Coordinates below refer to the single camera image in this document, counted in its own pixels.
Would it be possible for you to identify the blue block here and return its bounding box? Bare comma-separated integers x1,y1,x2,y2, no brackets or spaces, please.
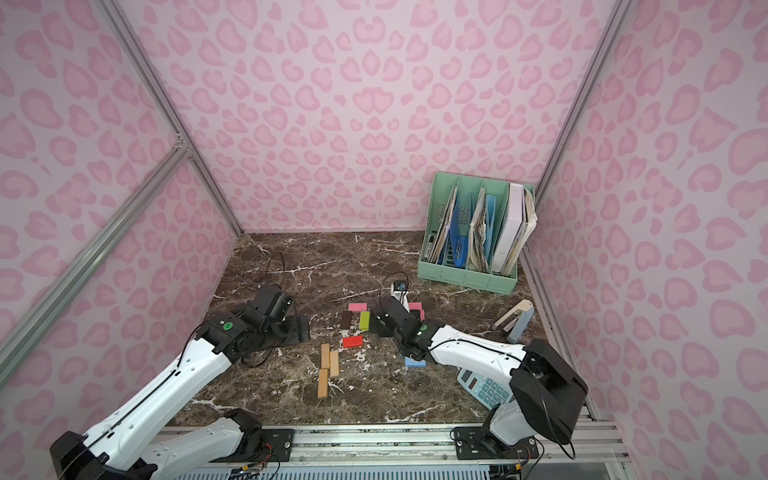
405,357,427,368

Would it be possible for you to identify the wooden block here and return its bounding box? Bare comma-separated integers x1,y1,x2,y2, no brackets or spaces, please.
329,351,340,378
317,368,330,399
321,343,330,369

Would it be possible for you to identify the dark brown block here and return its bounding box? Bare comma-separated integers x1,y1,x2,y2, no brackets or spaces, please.
340,311,353,331

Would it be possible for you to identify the wooden block bottom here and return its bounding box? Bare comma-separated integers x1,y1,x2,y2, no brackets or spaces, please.
317,368,330,399

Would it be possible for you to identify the green block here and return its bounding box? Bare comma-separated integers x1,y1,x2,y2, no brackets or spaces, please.
359,311,371,331

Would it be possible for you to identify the red block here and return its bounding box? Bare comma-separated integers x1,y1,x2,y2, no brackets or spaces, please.
342,335,364,349

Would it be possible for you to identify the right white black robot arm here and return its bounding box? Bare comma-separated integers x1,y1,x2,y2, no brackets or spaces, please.
370,296,588,447

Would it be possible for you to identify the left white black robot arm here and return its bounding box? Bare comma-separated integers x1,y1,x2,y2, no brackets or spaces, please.
50,285,310,479

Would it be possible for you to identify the light blue calculator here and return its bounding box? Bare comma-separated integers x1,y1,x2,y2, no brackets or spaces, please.
457,369,513,410

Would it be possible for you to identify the blue mesh folder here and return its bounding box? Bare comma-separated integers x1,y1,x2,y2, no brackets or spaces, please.
445,200,469,268

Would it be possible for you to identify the beige blue stapler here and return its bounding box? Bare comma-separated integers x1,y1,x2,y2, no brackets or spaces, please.
492,299,535,343

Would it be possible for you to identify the green desktop file organizer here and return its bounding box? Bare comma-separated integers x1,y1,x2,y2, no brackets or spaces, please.
417,172,538,295

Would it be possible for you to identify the white binder folder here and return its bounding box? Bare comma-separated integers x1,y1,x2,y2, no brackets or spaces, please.
492,183,525,274

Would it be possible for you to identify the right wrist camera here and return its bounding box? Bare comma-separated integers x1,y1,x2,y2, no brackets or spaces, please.
390,279,410,310

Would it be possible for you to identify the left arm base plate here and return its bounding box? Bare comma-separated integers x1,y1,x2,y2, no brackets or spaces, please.
238,428,296,464

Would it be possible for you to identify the aluminium mounting rail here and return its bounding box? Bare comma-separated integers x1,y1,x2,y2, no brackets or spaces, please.
113,419,631,470

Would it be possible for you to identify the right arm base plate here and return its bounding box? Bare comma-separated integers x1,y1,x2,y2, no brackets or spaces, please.
450,426,540,463

